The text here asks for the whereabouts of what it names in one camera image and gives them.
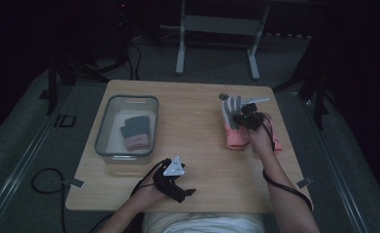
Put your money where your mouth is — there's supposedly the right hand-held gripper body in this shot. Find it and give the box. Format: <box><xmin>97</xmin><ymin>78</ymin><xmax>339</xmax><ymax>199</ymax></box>
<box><xmin>240</xmin><ymin>95</ymin><xmax>270</xmax><ymax>131</ymax></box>

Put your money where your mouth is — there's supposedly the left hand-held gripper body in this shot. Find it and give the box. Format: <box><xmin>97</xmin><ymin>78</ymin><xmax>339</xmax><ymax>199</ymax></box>
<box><xmin>152</xmin><ymin>155</ymin><xmax>188</xmax><ymax>204</ymax></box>

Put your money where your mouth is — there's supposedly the pink ski glove grey palm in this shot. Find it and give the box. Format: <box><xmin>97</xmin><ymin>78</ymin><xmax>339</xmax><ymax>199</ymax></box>
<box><xmin>221</xmin><ymin>94</ymin><xmax>251</xmax><ymax>151</ymax></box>

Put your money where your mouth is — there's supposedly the grey pink sock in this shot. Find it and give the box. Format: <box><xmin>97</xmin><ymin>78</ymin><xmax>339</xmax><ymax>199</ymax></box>
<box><xmin>123</xmin><ymin>115</ymin><xmax>152</xmax><ymax>145</ymax></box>

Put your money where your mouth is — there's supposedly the grey plastic bin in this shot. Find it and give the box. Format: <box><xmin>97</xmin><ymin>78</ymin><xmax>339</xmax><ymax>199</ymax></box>
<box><xmin>94</xmin><ymin>94</ymin><xmax>160</xmax><ymax>165</ymax></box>

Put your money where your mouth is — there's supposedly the person's right hand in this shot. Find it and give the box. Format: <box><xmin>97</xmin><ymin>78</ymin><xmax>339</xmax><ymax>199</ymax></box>
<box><xmin>248</xmin><ymin>116</ymin><xmax>275</xmax><ymax>157</ymax></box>

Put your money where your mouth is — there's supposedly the person's left hand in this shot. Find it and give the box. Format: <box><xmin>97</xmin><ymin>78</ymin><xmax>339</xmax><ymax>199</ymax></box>
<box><xmin>134</xmin><ymin>183</ymin><xmax>170</xmax><ymax>208</ymax></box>

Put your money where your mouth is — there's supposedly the person's white shirt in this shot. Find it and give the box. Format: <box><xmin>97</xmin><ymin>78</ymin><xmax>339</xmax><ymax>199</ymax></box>
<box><xmin>142</xmin><ymin>212</ymin><xmax>266</xmax><ymax>233</ymax></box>

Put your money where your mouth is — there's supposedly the black metal stand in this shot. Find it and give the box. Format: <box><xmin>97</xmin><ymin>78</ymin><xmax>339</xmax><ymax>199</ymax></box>
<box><xmin>272</xmin><ymin>32</ymin><xmax>330</xmax><ymax>131</ymax></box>
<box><xmin>39</xmin><ymin>0</ymin><xmax>132</xmax><ymax>117</ymax></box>

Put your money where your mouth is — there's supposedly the grey tape piece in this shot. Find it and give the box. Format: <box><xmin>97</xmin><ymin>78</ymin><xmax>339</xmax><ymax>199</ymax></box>
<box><xmin>61</xmin><ymin>178</ymin><xmax>86</xmax><ymax>189</ymax></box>
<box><xmin>295</xmin><ymin>177</ymin><xmax>314</xmax><ymax>189</ymax></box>

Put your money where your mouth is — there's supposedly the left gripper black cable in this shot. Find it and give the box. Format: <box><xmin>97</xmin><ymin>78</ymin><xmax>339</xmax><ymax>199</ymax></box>
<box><xmin>89</xmin><ymin>160</ymin><xmax>166</xmax><ymax>233</ymax></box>

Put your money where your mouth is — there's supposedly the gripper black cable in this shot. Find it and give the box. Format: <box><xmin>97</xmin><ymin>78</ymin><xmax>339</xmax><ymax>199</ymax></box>
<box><xmin>89</xmin><ymin>160</ymin><xmax>166</xmax><ymax>233</ymax></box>
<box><xmin>257</xmin><ymin>111</ymin><xmax>314</xmax><ymax>213</ymax></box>

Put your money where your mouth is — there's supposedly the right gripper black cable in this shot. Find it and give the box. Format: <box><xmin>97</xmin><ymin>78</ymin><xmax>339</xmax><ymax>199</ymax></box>
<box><xmin>257</xmin><ymin>111</ymin><xmax>314</xmax><ymax>213</ymax></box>

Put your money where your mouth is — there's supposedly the white metal desk frame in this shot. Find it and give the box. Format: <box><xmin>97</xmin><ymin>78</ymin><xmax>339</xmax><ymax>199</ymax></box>
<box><xmin>159</xmin><ymin>0</ymin><xmax>272</xmax><ymax>82</ymax></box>

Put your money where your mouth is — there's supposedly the thin black floor cable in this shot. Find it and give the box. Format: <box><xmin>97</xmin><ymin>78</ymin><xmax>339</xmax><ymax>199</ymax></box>
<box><xmin>125</xmin><ymin>40</ymin><xmax>144</xmax><ymax>82</ymax></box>

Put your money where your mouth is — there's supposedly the metal floor rail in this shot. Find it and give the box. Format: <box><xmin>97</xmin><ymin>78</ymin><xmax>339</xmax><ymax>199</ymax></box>
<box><xmin>0</xmin><ymin>86</ymin><xmax>74</xmax><ymax>233</ymax></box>
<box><xmin>298</xmin><ymin>95</ymin><xmax>371</xmax><ymax>233</ymax></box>

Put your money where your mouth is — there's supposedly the black floor bracket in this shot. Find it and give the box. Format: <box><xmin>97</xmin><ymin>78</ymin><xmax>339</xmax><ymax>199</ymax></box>
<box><xmin>52</xmin><ymin>114</ymin><xmax>78</xmax><ymax>128</ymax></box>

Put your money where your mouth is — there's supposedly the black cable loop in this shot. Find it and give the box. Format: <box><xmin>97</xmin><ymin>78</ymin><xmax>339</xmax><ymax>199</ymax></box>
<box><xmin>30</xmin><ymin>167</ymin><xmax>68</xmax><ymax>233</ymax></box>

